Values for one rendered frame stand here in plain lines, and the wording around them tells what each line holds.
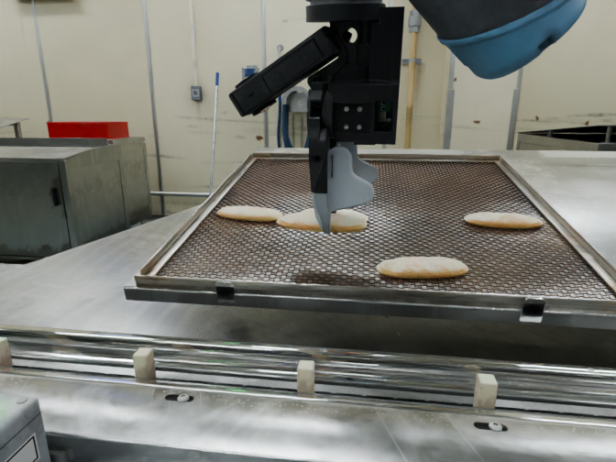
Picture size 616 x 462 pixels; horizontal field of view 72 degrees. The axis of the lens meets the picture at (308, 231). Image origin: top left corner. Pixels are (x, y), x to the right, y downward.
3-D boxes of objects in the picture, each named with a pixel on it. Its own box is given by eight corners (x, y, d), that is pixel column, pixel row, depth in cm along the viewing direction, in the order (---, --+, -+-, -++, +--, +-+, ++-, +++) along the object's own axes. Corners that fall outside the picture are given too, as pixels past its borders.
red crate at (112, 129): (48, 138, 339) (45, 122, 336) (74, 137, 373) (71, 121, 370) (109, 138, 336) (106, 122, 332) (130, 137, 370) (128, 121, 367)
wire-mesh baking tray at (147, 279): (136, 287, 45) (133, 275, 45) (252, 159, 90) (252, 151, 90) (646, 316, 39) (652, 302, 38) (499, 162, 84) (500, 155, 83)
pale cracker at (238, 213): (212, 217, 61) (211, 211, 61) (223, 208, 65) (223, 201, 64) (278, 224, 59) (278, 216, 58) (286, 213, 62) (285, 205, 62)
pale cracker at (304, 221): (272, 229, 46) (272, 220, 45) (281, 215, 49) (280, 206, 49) (366, 235, 44) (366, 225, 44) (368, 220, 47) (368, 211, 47)
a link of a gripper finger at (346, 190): (370, 245, 41) (376, 148, 38) (310, 240, 42) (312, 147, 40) (372, 236, 44) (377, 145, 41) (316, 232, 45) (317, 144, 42)
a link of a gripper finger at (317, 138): (324, 196, 39) (326, 96, 37) (308, 195, 39) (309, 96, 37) (332, 187, 44) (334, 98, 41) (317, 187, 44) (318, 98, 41)
